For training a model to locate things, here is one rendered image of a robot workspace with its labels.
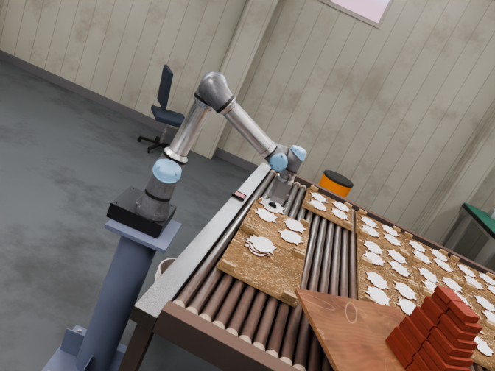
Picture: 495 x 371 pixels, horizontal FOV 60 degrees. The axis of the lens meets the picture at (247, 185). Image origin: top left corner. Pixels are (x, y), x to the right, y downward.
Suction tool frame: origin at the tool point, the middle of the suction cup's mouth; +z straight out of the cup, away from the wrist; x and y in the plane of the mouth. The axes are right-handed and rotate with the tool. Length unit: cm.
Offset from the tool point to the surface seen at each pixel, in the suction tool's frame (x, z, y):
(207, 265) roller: 23.9, 17.4, -37.7
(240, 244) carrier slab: 9.6, 15.9, -15.4
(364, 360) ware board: -27, 6, -80
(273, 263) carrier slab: -6.1, 15.9, -21.9
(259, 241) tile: 1.0, 13.4, -11.2
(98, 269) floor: 71, 109, 62
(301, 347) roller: -13, 18, -68
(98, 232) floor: 82, 109, 103
